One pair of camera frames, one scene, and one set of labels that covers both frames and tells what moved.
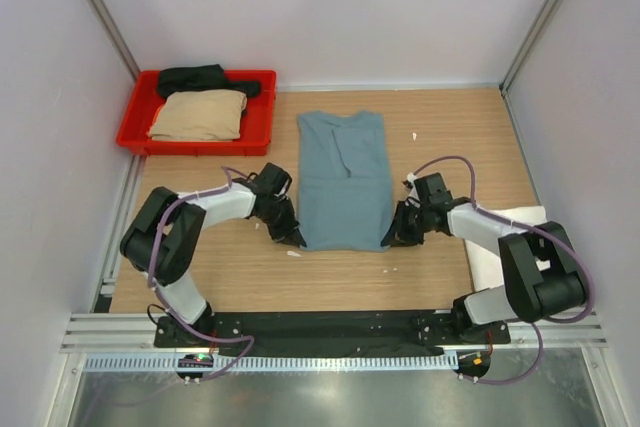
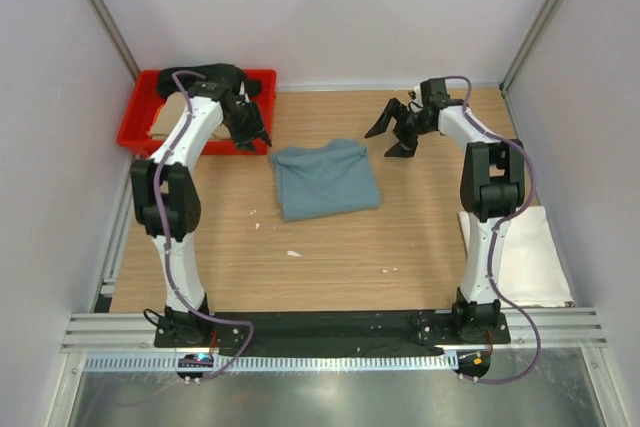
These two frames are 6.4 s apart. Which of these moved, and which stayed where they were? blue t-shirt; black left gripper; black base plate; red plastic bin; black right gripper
Moved: black left gripper; black right gripper; blue t-shirt
Stayed: black base plate; red plastic bin
